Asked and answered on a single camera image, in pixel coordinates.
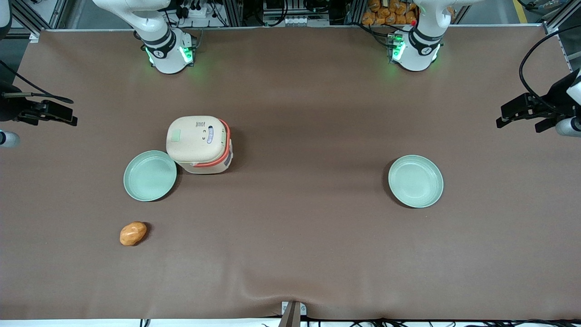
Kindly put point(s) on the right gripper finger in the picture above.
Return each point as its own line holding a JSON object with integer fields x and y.
{"x": 59, "y": 112}
{"x": 30, "y": 119}

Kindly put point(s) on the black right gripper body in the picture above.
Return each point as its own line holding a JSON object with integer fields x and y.
{"x": 8, "y": 110}

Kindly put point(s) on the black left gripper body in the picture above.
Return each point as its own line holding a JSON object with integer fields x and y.
{"x": 554, "y": 96}

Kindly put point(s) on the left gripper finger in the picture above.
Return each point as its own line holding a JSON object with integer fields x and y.
{"x": 547, "y": 124}
{"x": 519, "y": 109}

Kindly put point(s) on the beige rice cooker orange rim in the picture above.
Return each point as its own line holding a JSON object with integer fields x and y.
{"x": 197, "y": 143}

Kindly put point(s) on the pale green round plate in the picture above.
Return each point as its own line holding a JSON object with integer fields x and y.
{"x": 416, "y": 181}
{"x": 150, "y": 175}

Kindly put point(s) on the orange-brown bread roll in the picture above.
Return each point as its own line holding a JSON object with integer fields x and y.
{"x": 133, "y": 233}

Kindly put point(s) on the bag of orange bread rolls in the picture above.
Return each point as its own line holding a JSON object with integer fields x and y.
{"x": 386, "y": 12}

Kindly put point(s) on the white power strip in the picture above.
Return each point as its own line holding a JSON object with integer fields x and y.
{"x": 197, "y": 11}

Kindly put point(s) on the white connector block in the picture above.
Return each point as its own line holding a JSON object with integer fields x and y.
{"x": 305, "y": 21}

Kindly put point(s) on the brown table cover mat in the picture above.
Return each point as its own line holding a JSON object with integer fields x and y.
{"x": 295, "y": 227}

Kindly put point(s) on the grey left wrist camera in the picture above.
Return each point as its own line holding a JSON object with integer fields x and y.
{"x": 569, "y": 127}

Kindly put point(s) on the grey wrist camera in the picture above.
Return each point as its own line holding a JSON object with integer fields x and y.
{"x": 569, "y": 127}
{"x": 7, "y": 139}

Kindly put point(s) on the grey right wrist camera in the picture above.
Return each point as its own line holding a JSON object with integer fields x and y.
{"x": 7, "y": 139}

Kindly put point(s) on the aluminium frame profile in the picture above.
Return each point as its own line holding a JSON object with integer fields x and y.
{"x": 38, "y": 13}
{"x": 563, "y": 13}

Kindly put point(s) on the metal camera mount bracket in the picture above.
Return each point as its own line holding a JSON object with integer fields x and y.
{"x": 293, "y": 313}

